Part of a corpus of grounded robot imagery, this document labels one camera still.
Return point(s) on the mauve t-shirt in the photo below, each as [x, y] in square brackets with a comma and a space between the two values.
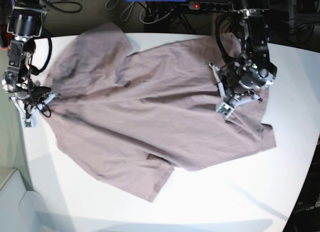
[129, 119]

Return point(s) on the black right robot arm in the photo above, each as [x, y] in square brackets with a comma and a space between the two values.
[21, 23]

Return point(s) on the red black clamp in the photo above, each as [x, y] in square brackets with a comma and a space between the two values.
[5, 37]

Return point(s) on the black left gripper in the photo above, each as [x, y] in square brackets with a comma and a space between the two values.
[240, 79]

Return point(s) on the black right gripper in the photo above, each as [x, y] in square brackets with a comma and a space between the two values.
[34, 99]

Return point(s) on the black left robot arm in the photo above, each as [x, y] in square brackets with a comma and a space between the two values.
[247, 15]

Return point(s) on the black power strip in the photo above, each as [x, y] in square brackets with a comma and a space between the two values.
[208, 6]

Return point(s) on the grey side panel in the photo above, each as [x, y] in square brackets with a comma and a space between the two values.
[20, 209]

